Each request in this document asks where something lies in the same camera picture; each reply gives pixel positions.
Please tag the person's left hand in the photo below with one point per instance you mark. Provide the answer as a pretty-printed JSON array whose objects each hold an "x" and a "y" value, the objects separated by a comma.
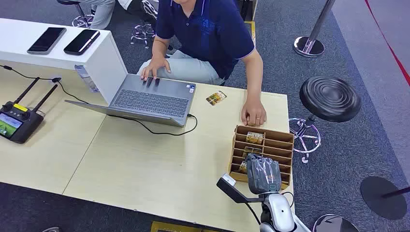
[{"x": 253, "y": 112}]

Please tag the person's right hand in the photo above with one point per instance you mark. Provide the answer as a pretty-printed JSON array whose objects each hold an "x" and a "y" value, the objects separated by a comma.
[{"x": 154, "y": 68}]

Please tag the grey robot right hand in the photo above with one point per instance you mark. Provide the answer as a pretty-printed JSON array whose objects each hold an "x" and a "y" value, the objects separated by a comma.
[{"x": 263, "y": 174}]

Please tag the person's left forearm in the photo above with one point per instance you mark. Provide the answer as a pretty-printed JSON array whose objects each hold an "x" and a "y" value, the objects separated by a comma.
[{"x": 254, "y": 76}]

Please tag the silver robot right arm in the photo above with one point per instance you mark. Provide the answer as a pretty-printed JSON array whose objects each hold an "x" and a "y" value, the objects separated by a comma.
[{"x": 280, "y": 213}]

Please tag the person's right forearm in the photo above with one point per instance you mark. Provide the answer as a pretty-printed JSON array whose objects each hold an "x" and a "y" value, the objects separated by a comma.
[{"x": 159, "y": 48}]

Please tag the yellow-brown picture card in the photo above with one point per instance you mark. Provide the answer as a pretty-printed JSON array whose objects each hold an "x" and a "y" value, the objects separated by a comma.
[{"x": 242, "y": 167}]

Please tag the hotel print card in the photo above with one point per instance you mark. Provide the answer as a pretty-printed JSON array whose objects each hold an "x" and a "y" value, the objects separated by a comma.
[{"x": 255, "y": 138}]

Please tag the dark picture card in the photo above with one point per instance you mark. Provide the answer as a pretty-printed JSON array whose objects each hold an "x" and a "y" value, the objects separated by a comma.
[{"x": 251, "y": 150}]

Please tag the wooden slotted card holder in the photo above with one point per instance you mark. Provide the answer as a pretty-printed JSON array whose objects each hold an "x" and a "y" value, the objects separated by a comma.
[{"x": 277, "y": 147}]

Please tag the gold brown key card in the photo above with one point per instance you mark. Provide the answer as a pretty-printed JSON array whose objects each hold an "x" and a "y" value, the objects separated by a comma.
[{"x": 216, "y": 98}]

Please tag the seated background person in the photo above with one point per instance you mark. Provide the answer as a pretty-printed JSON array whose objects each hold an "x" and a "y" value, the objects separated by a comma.
[{"x": 102, "y": 11}]

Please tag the grey laptop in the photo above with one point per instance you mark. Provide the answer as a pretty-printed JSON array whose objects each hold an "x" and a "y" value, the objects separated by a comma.
[{"x": 153, "y": 101}]

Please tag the chrome chair base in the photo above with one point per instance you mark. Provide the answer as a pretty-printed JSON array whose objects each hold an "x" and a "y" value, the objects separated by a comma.
[{"x": 143, "y": 33}]

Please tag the chrome stool base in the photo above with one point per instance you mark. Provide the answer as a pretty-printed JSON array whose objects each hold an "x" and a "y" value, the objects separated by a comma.
[{"x": 304, "y": 136}]

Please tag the black round stool seat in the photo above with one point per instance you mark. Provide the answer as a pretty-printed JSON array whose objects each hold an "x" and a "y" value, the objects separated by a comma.
[{"x": 330, "y": 98}]

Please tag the white shelf box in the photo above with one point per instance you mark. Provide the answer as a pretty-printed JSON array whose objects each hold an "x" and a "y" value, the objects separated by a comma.
[{"x": 64, "y": 51}]

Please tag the black background stool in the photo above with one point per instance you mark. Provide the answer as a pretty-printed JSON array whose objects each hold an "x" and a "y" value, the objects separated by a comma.
[{"x": 78, "y": 14}]

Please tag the wooden cabinet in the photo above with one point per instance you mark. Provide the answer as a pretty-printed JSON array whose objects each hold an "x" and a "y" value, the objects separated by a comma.
[{"x": 251, "y": 14}]

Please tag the yellow floor plate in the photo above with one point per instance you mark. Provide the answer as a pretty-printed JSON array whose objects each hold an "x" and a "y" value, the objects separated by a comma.
[{"x": 179, "y": 228}]

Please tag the grey-edged black smartphone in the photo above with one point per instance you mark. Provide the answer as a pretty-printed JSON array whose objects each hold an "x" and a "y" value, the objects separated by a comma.
[{"x": 46, "y": 40}]

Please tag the black stanchion base with pole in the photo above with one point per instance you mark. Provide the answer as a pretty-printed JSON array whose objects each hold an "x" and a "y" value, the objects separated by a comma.
[{"x": 382, "y": 198}]

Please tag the black remote controller with antennas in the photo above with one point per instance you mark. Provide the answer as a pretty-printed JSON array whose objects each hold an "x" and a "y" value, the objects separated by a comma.
[{"x": 17, "y": 120}]

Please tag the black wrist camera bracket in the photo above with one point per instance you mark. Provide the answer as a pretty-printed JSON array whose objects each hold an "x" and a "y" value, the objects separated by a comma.
[{"x": 235, "y": 193}]

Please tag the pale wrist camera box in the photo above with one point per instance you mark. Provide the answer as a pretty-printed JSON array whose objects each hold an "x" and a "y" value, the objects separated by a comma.
[{"x": 229, "y": 180}]

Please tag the chrome stanchion post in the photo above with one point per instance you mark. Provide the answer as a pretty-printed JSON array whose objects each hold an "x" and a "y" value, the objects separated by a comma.
[{"x": 312, "y": 35}]

